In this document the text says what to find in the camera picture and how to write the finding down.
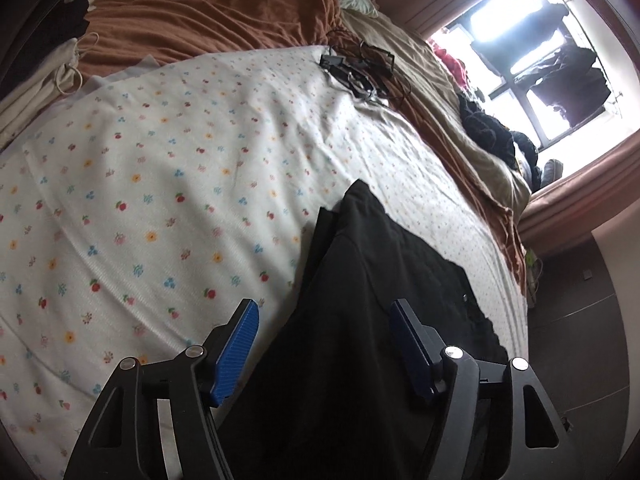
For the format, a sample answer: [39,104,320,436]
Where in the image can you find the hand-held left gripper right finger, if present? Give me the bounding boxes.
[389,298,571,480]

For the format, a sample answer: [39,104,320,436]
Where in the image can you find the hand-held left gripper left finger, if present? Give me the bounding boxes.
[62,298,261,480]

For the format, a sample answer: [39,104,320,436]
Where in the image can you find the black long-sleeved shirt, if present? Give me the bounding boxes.
[220,178,509,480]

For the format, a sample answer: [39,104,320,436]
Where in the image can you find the black clothes pile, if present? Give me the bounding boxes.
[457,92,519,169]

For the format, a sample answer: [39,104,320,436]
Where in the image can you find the red clothes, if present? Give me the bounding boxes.
[431,40,469,87]

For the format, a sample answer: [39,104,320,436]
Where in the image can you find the folded beige clothes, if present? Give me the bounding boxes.
[0,35,98,138]

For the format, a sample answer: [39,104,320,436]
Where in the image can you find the floral white bed sheet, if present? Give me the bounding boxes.
[0,45,531,480]

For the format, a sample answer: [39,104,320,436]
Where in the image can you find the dark jacket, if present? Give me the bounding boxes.
[510,130,544,192]

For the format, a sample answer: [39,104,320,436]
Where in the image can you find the beige duvet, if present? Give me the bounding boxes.
[340,10,533,211]

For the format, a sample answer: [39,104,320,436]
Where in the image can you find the brown blanket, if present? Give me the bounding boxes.
[75,0,532,297]

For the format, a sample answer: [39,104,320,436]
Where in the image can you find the bright window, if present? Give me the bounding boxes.
[425,0,628,152]

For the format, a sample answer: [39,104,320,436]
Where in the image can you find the folded black garment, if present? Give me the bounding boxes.
[7,0,97,88]

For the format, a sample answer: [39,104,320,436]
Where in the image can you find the black cable bundle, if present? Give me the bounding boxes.
[319,42,414,109]

